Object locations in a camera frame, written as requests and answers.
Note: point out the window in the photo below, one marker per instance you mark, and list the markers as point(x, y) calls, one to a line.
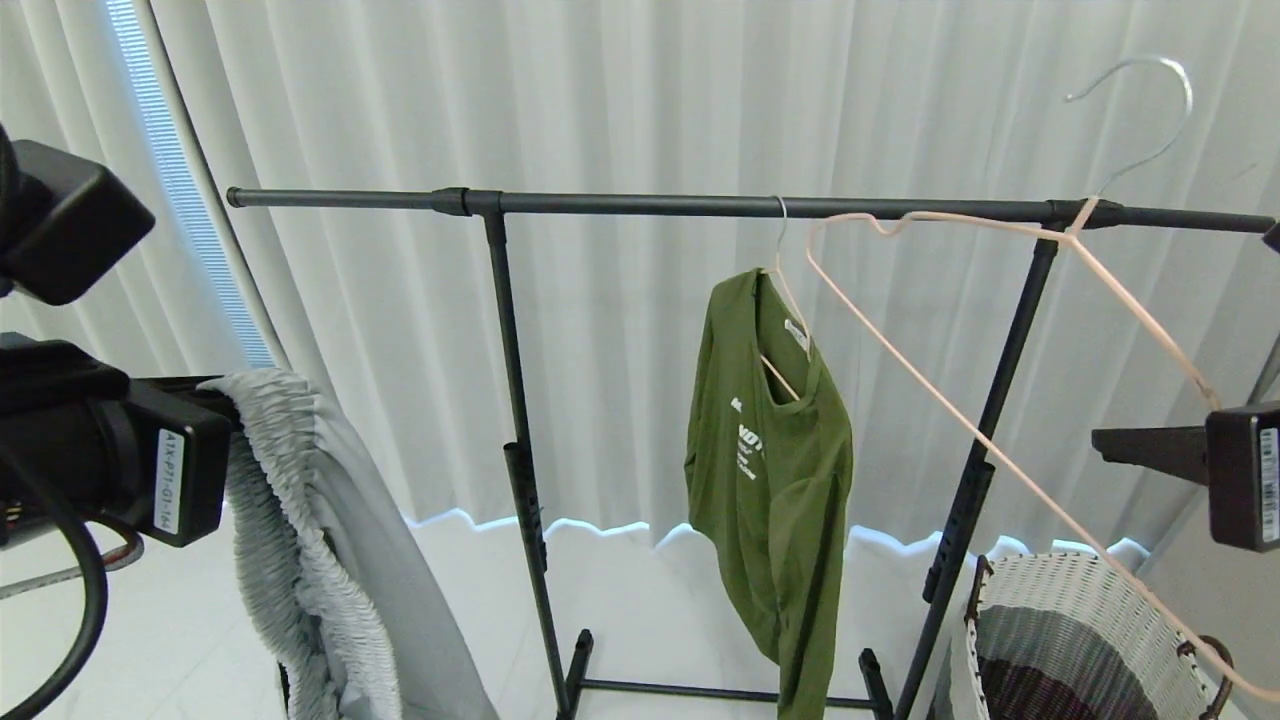
point(165, 150)

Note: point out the pink clothes hanger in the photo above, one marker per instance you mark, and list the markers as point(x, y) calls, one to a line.
point(778, 225)
point(1130, 290)

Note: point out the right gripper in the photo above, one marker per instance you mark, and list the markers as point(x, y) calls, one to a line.
point(1240, 480)

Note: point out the pale grey shorts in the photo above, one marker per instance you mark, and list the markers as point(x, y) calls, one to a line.
point(340, 520)

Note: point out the green long-sleeved shirt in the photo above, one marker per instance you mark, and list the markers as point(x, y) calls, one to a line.
point(770, 500)

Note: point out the white laundry basket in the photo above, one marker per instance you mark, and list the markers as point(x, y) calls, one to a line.
point(1090, 590)

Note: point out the black clothes rack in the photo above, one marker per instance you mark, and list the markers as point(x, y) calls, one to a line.
point(700, 205)

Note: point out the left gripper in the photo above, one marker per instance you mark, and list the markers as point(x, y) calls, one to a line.
point(60, 440)

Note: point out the white curtain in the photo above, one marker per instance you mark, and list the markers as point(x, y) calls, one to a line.
point(620, 100)
point(50, 80)

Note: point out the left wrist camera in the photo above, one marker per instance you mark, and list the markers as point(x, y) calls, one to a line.
point(70, 230)

